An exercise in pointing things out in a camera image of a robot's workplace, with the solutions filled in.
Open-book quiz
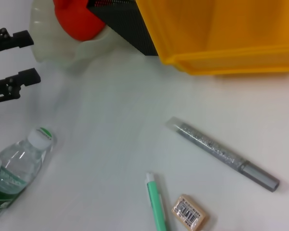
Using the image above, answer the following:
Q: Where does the orange fruit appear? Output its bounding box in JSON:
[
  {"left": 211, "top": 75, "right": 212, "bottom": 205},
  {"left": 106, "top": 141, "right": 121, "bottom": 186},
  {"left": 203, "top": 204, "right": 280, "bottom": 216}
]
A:
[{"left": 53, "top": 0, "right": 106, "bottom": 42}]

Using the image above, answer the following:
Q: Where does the clear green-label water bottle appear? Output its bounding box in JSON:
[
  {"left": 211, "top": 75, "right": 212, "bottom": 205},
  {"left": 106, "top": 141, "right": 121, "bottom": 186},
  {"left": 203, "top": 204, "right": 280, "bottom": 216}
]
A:
[{"left": 0, "top": 127, "right": 57, "bottom": 218}]

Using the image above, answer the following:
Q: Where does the pale green glass fruit plate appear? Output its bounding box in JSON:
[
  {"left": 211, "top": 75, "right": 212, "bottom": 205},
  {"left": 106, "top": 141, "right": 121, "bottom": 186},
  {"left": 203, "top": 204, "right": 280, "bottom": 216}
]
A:
[{"left": 28, "top": 0, "right": 122, "bottom": 71}]

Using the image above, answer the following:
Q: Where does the black mesh pen holder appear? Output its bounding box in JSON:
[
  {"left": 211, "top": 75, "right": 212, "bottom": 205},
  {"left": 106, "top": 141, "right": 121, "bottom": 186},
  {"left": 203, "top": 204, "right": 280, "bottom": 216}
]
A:
[{"left": 86, "top": 0, "right": 159, "bottom": 57}]

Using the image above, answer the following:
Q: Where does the mint green pen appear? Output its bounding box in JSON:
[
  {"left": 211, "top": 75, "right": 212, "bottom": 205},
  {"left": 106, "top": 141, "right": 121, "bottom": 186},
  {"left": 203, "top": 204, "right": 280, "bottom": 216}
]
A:
[{"left": 145, "top": 171, "right": 171, "bottom": 231}]

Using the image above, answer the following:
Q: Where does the grey glitter marker pen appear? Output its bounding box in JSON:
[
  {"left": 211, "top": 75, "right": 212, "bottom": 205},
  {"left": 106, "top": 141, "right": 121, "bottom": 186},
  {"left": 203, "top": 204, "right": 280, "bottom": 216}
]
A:
[{"left": 165, "top": 116, "right": 280, "bottom": 193}]

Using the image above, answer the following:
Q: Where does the beige eraser with barcode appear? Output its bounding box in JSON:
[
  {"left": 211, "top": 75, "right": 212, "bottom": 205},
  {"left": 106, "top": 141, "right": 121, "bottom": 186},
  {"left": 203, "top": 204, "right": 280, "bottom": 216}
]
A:
[{"left": 171, "top": 194, "right": 209, "bottom": 230}]

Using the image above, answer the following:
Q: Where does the yellow plastic storage bin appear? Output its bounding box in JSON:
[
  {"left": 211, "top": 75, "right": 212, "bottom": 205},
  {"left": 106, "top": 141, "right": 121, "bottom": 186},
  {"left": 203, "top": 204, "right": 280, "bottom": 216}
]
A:
[{"left": 134, "top": 0, "right": 289, "bottom": 76}]

